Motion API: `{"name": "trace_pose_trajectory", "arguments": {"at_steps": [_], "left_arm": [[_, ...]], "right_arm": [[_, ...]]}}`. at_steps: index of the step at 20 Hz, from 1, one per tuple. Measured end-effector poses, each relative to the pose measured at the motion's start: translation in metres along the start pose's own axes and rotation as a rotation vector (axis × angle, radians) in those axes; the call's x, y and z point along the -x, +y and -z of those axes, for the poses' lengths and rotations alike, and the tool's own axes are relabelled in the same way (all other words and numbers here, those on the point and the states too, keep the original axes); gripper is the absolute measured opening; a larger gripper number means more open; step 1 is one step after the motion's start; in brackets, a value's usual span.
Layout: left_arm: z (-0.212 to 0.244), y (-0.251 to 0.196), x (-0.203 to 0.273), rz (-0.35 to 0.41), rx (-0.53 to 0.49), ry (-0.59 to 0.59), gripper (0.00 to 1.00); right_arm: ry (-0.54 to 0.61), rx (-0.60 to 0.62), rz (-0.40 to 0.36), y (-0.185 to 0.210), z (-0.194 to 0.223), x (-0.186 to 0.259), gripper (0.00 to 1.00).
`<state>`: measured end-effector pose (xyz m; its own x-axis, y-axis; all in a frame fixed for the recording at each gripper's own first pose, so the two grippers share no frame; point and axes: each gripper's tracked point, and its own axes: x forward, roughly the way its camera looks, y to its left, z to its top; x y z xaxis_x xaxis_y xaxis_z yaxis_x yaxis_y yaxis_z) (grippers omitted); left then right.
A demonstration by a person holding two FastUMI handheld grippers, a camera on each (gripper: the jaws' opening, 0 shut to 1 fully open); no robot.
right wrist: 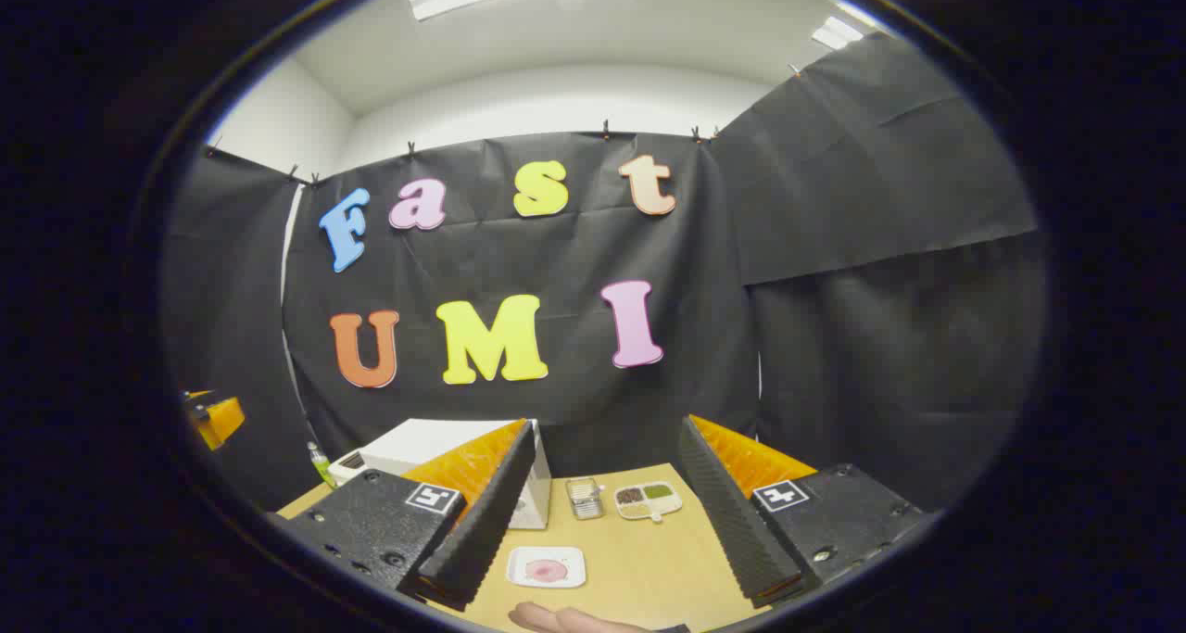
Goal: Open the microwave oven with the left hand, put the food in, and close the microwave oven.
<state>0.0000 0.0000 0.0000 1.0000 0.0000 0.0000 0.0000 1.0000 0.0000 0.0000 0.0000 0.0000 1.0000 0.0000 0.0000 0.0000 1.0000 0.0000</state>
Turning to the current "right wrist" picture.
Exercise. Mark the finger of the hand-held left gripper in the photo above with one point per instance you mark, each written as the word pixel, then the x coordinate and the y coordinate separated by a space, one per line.
pixel 222 420

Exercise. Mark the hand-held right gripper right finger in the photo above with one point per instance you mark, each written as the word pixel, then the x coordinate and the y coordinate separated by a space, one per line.
pixel 732 522

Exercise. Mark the green plastic bottle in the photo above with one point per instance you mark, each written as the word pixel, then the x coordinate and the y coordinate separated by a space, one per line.
pixel 320 466

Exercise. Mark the pink food slice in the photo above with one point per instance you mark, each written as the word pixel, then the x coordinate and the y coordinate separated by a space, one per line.
pixel 547 571

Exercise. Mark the white microwave oven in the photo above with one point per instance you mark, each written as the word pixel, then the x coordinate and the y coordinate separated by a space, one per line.
pixel 417 440

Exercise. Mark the white square plate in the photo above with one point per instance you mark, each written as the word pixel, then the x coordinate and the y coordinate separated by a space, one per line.
pixel 519 579

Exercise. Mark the small white appliance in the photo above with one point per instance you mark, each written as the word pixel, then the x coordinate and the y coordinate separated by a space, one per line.
pixel 347 466

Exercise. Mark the white divided dish with grains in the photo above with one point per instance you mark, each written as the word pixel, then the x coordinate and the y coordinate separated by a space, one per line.
pixel 649 501

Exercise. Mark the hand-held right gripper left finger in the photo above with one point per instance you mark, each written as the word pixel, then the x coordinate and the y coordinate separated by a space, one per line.
pixel 482 531

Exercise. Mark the black backdrop cloth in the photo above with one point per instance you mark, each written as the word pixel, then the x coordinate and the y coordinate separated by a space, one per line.
pixel 556 262

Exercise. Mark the small ceiling light panel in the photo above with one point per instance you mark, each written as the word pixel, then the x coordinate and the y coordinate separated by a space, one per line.
pixel 837 32

